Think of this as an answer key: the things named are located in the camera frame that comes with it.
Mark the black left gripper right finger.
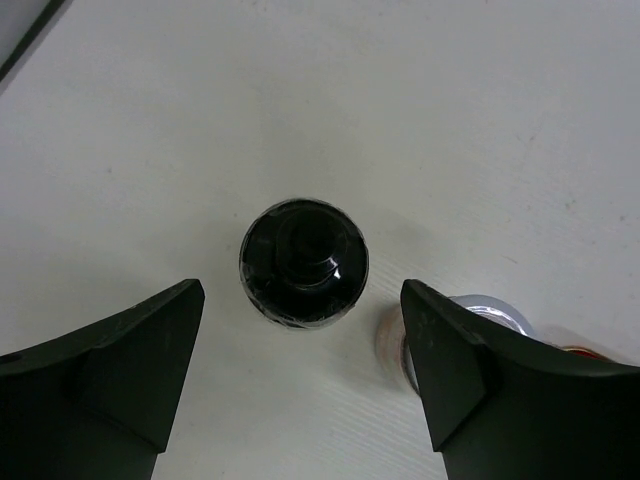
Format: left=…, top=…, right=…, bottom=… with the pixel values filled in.
left=401, top=279, right=639, bottom=479

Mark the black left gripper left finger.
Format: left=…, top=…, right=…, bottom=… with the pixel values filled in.
left=1, top=279, right=204, bottom=479

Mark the small black-cap dark bottle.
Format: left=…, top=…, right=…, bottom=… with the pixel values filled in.
left=239, top=198, right=369, bottom=330

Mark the silver-lid red-label jar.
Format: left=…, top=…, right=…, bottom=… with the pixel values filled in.
left=376, top=294, right=614, bottom=395

